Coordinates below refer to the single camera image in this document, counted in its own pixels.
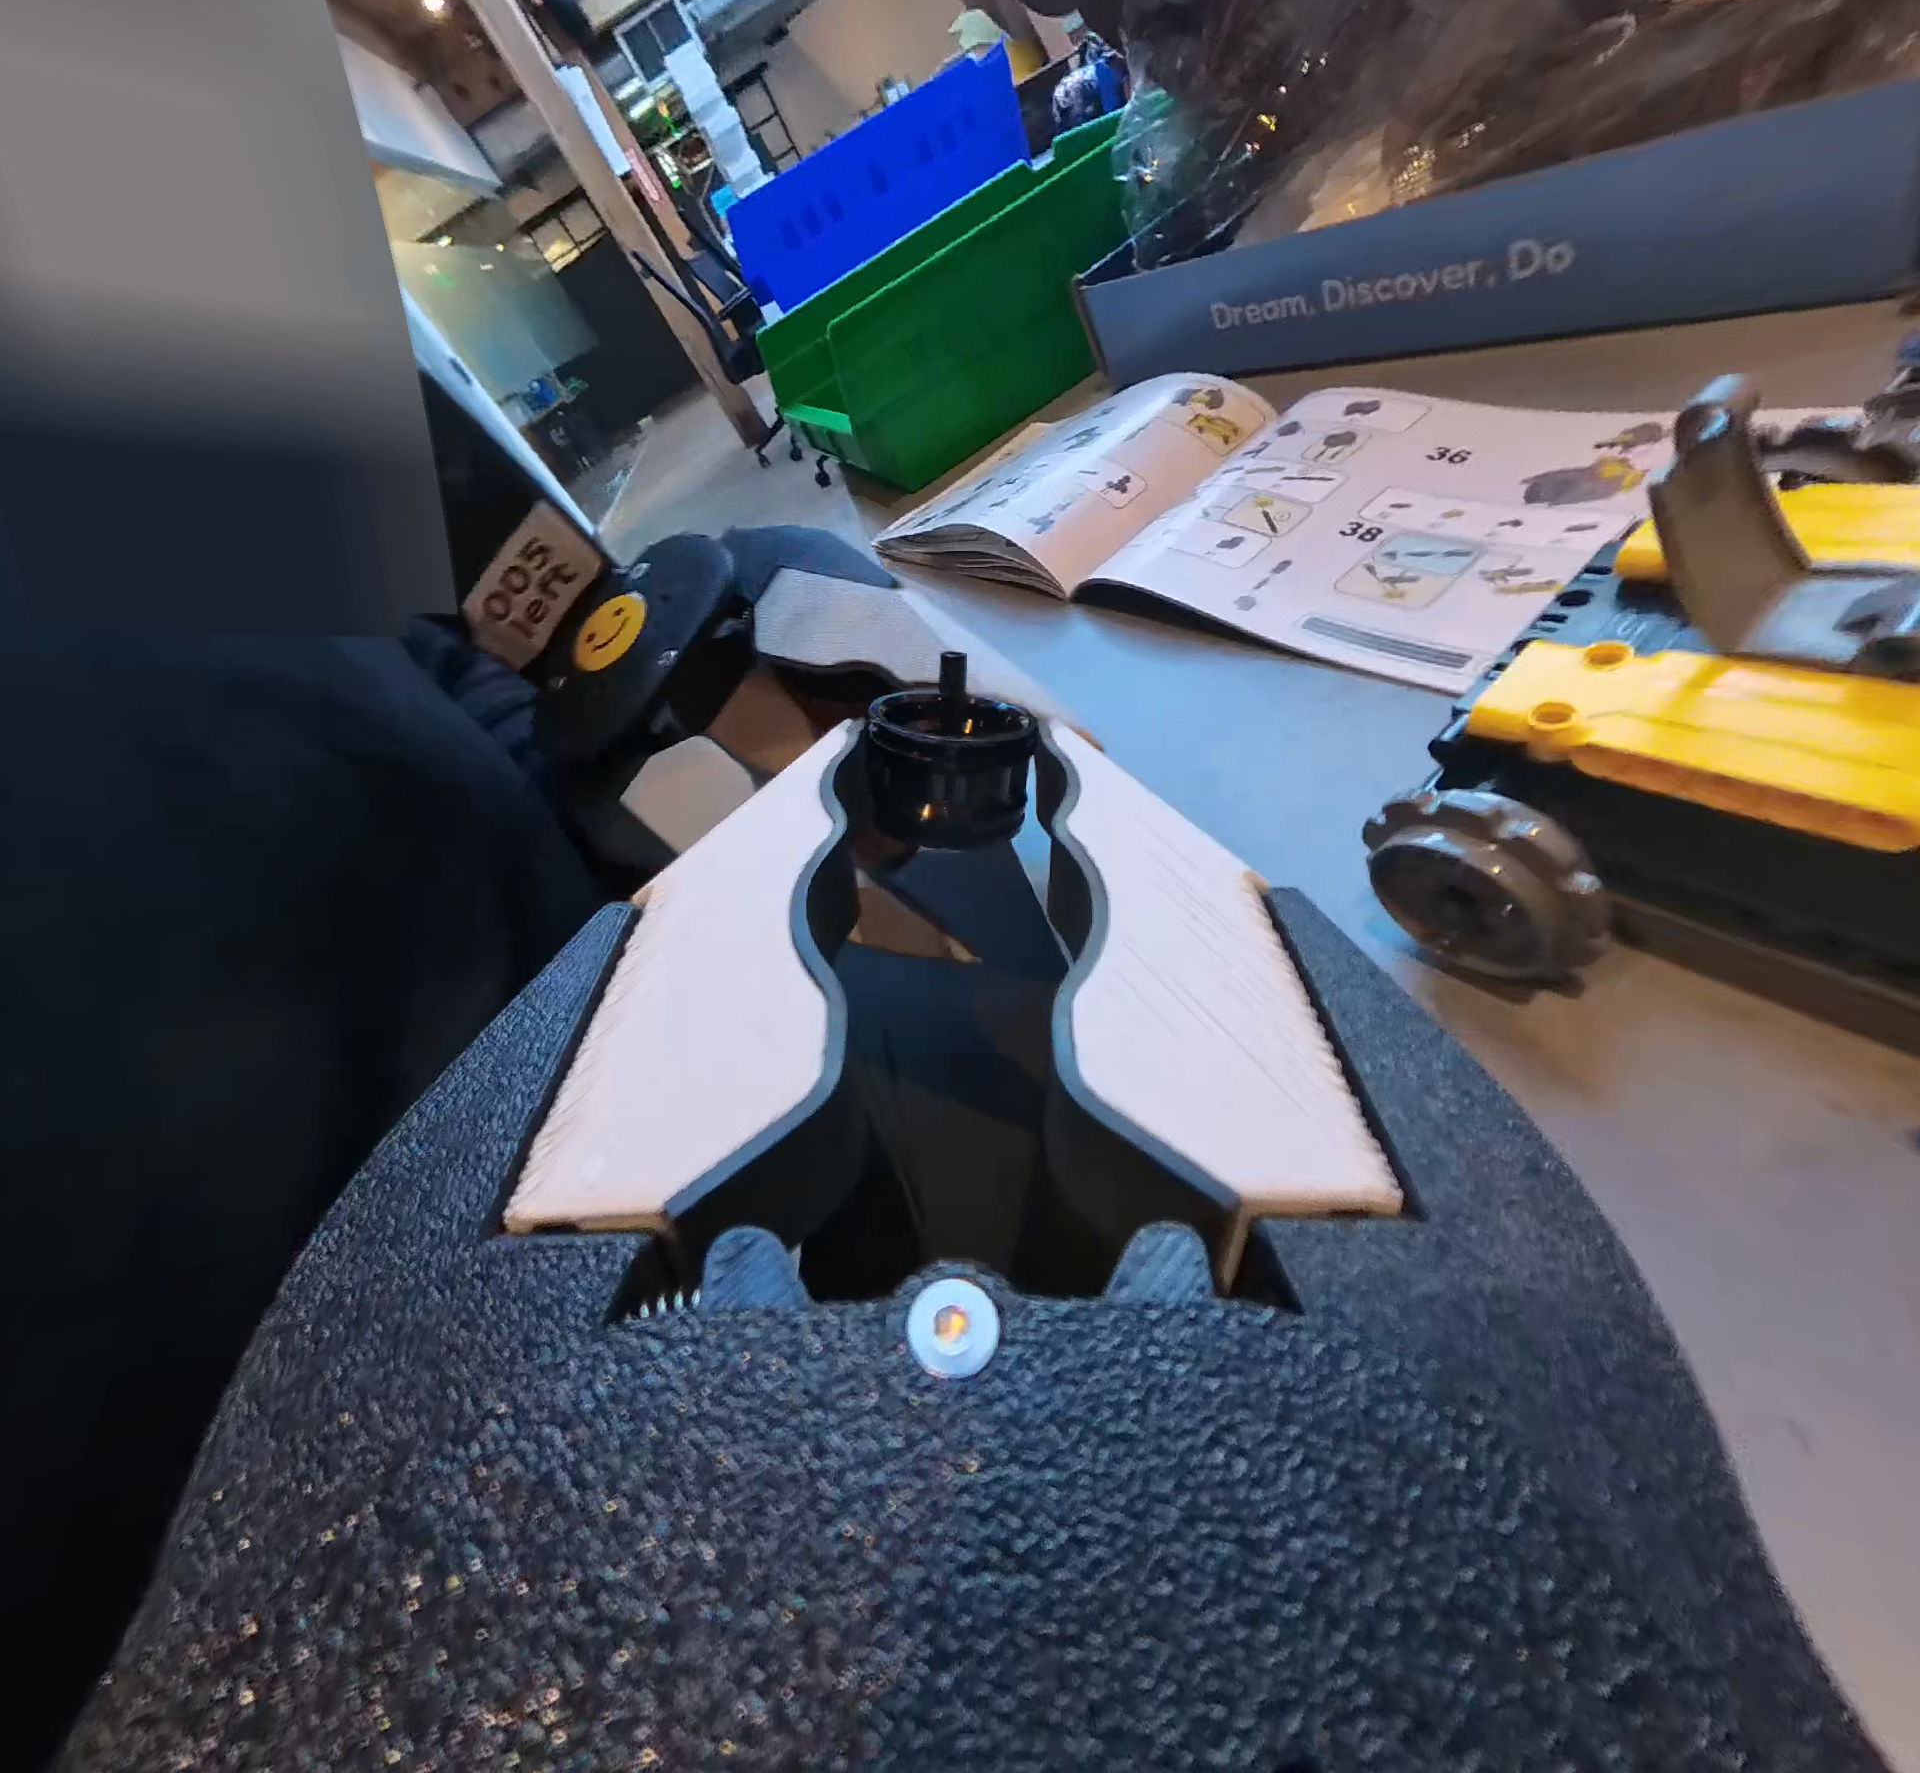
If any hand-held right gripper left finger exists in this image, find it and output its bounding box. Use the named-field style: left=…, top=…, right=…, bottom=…
left=500, top=721, right=871, bottom=1240

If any black toy wheel rim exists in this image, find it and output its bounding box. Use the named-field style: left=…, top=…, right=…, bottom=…
left=862, top=652, right=1044, bottom=852

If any black office chair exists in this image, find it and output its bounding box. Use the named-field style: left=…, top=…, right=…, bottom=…
left=631, top=183, right=843, bottom=488

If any wooden pillar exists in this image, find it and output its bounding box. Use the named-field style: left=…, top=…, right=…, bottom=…
left=374, top=0, right=770, bottom=449

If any open instruction booklet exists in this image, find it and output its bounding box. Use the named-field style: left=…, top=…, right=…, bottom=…
left=872, top=371, right=1699, bottom=695

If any blue plastic bin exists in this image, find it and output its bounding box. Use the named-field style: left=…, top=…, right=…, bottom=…
left=726, top=45, right=1038, bottom=315

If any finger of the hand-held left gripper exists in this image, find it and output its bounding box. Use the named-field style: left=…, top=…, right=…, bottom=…
left=747, top=566, right=984, bottom=702
left=614, top=730, right=761, bottom=856

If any dark cardboard box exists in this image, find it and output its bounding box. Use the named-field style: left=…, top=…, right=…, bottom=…
left=995, top=0, right=1920, bottom=390

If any green plastic bin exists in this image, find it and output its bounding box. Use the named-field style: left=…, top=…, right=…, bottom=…
left=756, top=108, right=1130, bottom=495

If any person's dark sweater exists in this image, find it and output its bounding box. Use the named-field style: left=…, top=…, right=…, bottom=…
left=0, top=423, right=640, bottom=1773

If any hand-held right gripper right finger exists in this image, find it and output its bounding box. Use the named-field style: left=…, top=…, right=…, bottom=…
left=1041, top=721, right=1410, bottom=1228

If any yellow toy brick vehicle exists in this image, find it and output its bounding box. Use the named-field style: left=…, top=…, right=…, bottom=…
left=1362, top=371, right=1920, bottom=1054

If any grey desk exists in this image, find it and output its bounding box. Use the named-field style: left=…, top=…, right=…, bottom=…
left=841, top=302, right=1920, bottom=1773

